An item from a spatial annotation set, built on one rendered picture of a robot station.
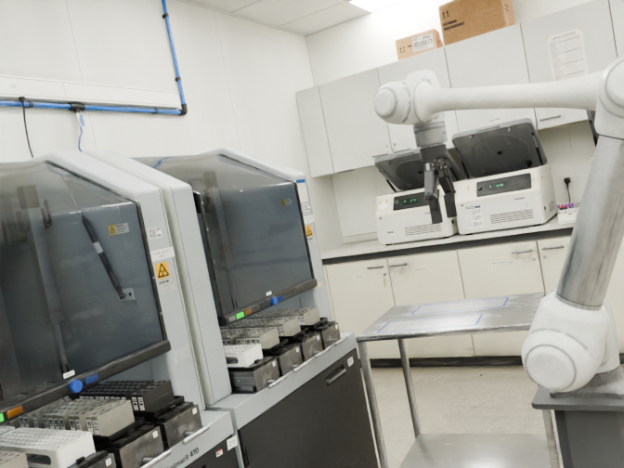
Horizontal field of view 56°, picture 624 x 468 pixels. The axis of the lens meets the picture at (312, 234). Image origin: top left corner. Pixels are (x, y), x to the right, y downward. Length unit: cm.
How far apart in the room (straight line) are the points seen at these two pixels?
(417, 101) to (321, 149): 321
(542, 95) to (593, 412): 80
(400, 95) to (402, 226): 269
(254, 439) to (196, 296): 49
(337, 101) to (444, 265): 152
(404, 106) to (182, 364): 99
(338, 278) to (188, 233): 264
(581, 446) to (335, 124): 341
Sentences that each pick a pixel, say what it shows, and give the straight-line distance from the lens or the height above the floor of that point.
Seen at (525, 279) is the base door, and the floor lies 58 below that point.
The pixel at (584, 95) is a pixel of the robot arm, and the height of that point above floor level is 144.
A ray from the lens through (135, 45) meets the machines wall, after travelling 359.
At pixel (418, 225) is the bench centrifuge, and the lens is 410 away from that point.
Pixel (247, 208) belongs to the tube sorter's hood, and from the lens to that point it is 213.
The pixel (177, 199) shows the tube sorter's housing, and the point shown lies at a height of 140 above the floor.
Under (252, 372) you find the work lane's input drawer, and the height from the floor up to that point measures 80.
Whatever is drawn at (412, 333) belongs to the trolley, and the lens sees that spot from 201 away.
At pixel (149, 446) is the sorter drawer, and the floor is 77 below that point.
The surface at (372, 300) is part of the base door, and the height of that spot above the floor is 52.
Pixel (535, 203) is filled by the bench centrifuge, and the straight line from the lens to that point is 390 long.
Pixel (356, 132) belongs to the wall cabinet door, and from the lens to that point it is 457.
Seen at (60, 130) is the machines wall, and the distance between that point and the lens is 309.
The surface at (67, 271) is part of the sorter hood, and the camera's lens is 158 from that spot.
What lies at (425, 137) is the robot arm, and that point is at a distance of 168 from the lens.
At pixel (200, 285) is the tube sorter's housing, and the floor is 111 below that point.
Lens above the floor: 131
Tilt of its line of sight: 3 degrees down
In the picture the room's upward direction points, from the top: 11 degrees counter-clockwise
